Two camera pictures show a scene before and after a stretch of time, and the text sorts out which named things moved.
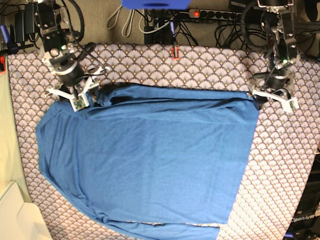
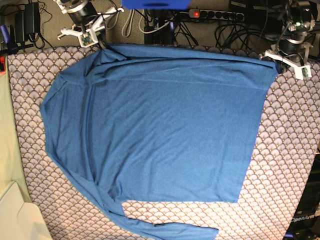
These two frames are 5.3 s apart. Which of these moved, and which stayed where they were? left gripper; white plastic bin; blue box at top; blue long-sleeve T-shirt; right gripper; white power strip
Moved: blue long-sleeve T-shirt; left gripper; right gripper
Stayed: white power strip; blue box at top; white plastic bin
